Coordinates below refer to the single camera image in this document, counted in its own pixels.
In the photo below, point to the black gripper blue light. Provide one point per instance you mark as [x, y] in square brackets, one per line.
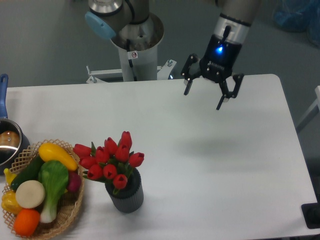
[220, 62]

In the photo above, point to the red tulip bouquet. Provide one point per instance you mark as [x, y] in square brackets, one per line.
[113, 163]

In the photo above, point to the blue handled saucepan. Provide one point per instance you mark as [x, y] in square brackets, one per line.
[12, 139]

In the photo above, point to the cream round disc vegetable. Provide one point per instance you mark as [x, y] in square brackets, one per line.
[30, 194]

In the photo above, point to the yellow banana tip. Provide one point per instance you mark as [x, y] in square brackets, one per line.
[9, 176]

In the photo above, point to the dark grey ribbed vase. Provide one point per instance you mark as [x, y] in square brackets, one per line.
[130, 198]

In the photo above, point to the orange fruit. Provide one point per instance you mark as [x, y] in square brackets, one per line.
[26, 222]

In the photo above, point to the woven wicker basket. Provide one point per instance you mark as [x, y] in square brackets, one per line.
[68, 206]

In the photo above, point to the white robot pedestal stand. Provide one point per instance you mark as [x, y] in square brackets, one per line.
[137, 46]

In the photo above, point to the black device at table edge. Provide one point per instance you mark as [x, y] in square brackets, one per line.
[311, 214]

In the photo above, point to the blue plastic bag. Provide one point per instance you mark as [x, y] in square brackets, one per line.
[299, 16]

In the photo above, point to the dark green cucumber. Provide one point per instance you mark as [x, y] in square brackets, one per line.
[30, 172]

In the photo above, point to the yellow bell pepper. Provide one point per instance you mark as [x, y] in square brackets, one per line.
[9, 203]

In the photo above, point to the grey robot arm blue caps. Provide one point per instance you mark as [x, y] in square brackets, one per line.
[233, 25]

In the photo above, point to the green bok choy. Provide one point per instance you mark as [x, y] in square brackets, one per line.
[54, 177]

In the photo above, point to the red radish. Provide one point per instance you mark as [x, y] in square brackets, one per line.
[74, 182]

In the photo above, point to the white furniture frame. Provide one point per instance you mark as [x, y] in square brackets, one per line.
[312, 111]

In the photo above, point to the yellow squash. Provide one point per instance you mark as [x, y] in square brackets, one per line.
[52, 152]

